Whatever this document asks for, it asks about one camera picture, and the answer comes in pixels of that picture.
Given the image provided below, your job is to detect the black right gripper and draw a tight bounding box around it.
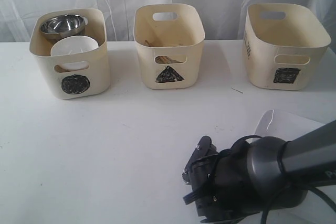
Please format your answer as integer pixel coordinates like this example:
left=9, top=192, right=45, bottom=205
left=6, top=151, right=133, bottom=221
left=183, top=148, right=263, bottom=223

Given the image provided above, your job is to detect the white plastic bowl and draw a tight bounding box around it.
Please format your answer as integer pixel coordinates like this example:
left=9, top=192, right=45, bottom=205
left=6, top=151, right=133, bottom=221
left=50, top=36, right=99, bottom=71

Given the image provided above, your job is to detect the stainless steel bowl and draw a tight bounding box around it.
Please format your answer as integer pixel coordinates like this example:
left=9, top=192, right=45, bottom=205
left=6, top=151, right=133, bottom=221
left=40, top=14, right=87, bottom=41

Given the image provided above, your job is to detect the white square plate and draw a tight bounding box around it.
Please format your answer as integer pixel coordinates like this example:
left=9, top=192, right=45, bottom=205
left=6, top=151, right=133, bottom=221
left=255, top=109, right=324, bottom=141

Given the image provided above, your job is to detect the cream bin with square mark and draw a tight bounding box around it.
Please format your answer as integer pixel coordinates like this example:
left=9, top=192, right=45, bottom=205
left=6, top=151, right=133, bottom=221
left=243, top=3, right=331, bottom=91

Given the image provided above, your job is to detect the cream bin with triangle mark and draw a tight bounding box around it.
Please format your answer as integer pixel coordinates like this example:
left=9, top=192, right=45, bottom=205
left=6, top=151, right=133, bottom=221
left=133, top=4, right=205, bottom=90

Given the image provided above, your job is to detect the cream bin with circle mark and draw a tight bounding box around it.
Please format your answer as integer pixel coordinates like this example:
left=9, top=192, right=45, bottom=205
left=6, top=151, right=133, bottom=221
left=29, top=8, right=111, bottom=100

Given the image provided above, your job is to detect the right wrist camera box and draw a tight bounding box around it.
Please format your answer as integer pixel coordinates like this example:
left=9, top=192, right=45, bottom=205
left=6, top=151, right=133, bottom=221
left=182, top=136, right=218, bottom=185

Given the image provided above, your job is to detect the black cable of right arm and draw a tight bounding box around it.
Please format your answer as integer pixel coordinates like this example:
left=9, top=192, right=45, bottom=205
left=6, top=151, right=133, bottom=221
left=209, top=134, right=336, bottom=224

